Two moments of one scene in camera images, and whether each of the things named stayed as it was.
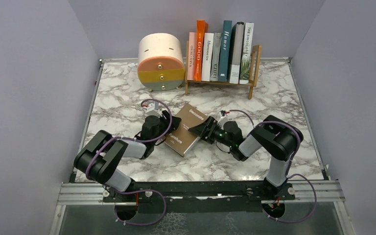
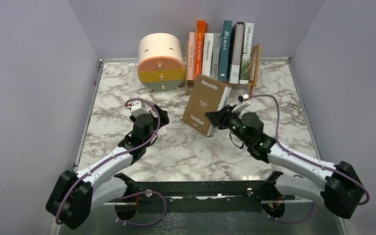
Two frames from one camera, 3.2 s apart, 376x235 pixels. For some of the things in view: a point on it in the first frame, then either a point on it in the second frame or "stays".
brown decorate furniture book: [181, 140] to [205, 95]
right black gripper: [211, 124] to [223, 116]
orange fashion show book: [202, 29] stays
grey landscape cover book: [217, 42] stays
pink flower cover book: [191, 56] stays
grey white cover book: [235, 52] stays
